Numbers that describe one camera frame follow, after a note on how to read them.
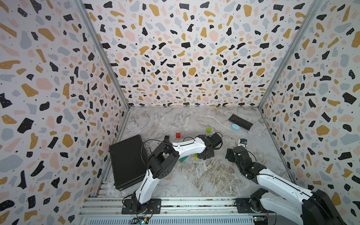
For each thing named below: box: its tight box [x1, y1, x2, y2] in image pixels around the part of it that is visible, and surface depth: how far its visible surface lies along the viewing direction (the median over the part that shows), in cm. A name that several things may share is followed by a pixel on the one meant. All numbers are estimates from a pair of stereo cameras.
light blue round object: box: [231, 123, 241, 131], surface depth 110 cm
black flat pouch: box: [228, 113, 254, 131], surface depth 112 cm
